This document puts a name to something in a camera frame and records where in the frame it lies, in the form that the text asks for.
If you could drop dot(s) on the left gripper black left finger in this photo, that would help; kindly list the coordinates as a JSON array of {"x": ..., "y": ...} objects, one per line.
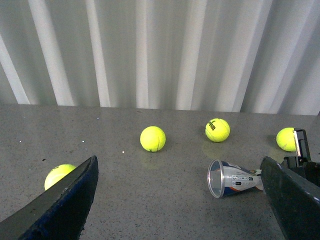
[{"x": 60, "y": 212}]

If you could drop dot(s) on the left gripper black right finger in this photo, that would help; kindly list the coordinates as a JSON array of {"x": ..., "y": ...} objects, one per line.
[{"x": 295, "y": 201}]

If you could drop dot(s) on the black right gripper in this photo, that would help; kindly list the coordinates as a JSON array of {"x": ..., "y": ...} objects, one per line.
[{"x": 299, "y": 164}]

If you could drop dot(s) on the clear plastic tennis ball can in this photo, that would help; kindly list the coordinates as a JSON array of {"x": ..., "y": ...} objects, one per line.
[{"x": 224, "y": 179}]

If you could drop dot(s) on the yellow tennis ball near can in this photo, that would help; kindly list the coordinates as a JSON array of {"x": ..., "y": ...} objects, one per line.
[{"x": 285, "y": 139}]

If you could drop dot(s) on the yellow tennis ball far left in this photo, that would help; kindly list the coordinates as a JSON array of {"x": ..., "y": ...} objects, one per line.
[{"x": 56, "y": 174}]

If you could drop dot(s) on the yellow Wilson tennis ball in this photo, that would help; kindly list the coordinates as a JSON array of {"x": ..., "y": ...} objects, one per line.
[{"x": 217, "y": 130}]

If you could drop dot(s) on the plain yellow tennis ball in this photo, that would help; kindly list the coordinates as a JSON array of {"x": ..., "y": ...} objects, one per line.
[{"x": 152, "y": 139}]

